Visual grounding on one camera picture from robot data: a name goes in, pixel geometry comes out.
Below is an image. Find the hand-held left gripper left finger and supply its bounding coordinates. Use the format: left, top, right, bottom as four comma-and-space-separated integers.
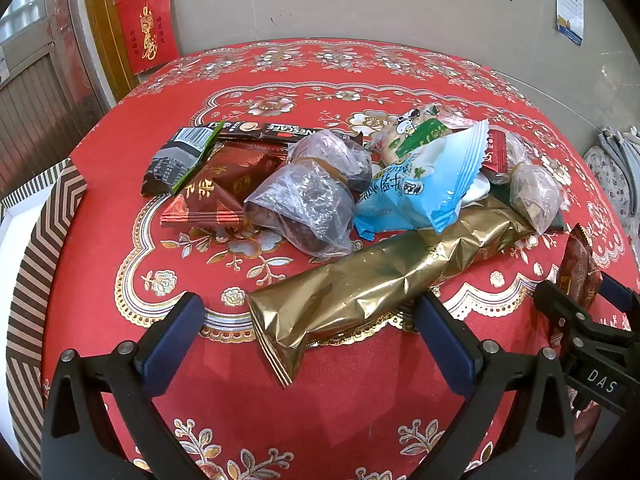
41, 291, 207, 480

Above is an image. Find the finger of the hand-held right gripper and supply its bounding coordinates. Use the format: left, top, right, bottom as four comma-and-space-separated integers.
599, 271, 640, 332
532, 280, 640, 361

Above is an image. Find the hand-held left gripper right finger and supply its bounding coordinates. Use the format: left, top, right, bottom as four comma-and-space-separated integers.
412, 292, 578, 480

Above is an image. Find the red-brown snack packet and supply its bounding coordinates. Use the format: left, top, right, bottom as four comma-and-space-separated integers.
556, 222, 603, 308

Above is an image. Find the dark green packet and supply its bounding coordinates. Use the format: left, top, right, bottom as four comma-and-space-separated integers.
495, 180, 568, 233

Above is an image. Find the long gold foil packet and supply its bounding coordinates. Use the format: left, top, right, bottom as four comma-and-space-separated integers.
246, 195, 536, 388

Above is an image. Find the clear bag of nuts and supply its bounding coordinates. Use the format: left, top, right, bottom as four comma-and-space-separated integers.
507, 160, 565, 235

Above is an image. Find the striped cardboard box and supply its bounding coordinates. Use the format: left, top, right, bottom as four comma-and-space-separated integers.
0, 157, 88, 478

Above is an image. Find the dark red snack packet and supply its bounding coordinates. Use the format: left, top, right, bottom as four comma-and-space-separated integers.
160, 140, 286, 231

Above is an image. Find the blue white snack packet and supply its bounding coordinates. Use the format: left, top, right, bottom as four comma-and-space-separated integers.
354, 121, 491, 238

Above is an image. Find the black green snack packet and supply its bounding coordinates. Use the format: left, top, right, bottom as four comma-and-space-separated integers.
140, 121, 224, 197

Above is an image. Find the large clear bag of dates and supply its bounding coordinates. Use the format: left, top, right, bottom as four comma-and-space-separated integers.
244, 160, 357, 256

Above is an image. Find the green white cake packet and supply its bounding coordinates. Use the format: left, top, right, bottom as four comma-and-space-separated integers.
370, 104, 456, 168

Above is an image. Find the small clear bag of dates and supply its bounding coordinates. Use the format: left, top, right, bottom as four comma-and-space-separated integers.
287, 129, 373, 193

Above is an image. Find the dark coffee stick sachet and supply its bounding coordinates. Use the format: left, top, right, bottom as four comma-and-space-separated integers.
192, 120, 363, 147

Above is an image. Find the red floral tablecloth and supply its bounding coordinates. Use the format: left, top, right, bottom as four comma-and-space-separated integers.
40, 37, 640, 480

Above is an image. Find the grey patterned chair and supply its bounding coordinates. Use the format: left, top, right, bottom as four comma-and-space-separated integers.
582, 127, 640, 261

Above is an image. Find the small bright red packet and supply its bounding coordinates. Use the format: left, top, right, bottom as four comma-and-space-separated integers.
480, 130, 526, 186

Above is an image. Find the metal shutter door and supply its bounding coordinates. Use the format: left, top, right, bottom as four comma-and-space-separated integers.
0, 0, 108, 196

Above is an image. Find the red vertical couplet strip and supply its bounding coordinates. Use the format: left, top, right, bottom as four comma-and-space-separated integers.
47, 0, 88, 106

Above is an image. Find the wall calendar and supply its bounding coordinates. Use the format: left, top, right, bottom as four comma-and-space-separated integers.
554, 0, 587, 46

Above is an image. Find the red gold wall poster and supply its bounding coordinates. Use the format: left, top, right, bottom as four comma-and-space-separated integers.
116, 0, 180, 75

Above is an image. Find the golden door frame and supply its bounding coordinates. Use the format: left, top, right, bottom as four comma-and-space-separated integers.
82, 0, 141, 106

